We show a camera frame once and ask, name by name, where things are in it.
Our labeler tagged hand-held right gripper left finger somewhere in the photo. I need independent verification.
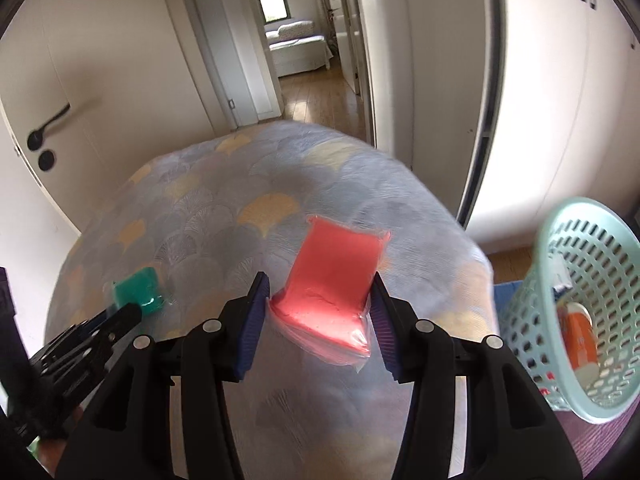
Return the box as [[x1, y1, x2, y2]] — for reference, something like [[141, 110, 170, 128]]
[[55, 271, 272, 480]]

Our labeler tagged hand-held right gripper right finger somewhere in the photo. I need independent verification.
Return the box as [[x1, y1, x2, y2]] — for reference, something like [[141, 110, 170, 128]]
[[369, 271, 583, 480]]

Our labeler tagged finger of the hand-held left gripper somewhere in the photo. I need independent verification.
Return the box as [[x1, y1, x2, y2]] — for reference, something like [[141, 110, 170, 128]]
[[50, 301, 144, 357]]

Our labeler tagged green sponge packet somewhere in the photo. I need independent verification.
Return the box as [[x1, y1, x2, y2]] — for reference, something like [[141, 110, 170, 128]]
[[104, 266, 167, 317]]

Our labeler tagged pink sponge packet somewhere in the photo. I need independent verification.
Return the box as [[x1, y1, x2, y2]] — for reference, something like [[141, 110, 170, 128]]
[[270, 215, 392, 374]]

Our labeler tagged orange tube with white cap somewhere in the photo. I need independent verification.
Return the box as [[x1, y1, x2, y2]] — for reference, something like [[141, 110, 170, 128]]
[[562, 300, 602, 387]]

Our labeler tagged teal plastic basket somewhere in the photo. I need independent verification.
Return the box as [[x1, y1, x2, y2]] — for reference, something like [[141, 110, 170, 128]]
[[497, 197, 640, 426]]

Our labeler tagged person's left hand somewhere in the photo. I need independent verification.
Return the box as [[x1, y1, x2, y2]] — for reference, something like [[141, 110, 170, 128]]
[[35, 405, 85, 479]]

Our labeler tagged blue plastic stool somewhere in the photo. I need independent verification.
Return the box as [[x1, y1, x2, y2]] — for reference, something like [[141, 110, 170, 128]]
[[492, 282, 527, 312]]

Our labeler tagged patterned tablecloth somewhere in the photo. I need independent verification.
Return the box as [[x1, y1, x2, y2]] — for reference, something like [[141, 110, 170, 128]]
[[44, 121, 501, 480]]

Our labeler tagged white printed paper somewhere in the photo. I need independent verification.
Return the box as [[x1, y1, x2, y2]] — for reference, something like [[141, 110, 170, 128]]
[[550, 255, 574, 292]]

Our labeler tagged purple cloth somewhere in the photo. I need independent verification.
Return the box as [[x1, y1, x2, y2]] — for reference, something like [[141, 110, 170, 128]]
[[554, 400, 632, 480]]

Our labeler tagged white bed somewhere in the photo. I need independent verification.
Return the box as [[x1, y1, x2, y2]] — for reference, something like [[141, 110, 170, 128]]
[[265, 20, 334, 77]]

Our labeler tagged white hallway door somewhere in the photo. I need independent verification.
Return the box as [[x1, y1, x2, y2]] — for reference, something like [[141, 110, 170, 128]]
[[187, 0, 277, 127]]

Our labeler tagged white wardrobe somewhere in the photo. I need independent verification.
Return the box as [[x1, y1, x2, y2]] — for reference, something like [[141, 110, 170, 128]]
[[467, 0, 640, 257]]

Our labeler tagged black door handle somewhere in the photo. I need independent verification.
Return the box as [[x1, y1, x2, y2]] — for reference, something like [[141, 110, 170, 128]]
[[27, 104, 71, 151]]

